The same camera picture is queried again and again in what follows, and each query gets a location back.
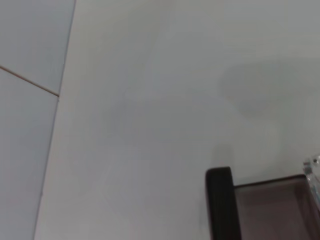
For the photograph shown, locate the clear white glasses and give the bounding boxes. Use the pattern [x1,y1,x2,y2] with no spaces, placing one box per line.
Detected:
[301,154,320,201]

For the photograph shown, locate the black glasses case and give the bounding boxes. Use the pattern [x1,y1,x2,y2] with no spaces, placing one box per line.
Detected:
[233,174,318,240]

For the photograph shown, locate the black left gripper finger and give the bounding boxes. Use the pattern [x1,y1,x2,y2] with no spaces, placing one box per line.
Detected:
[204,166,243,240]

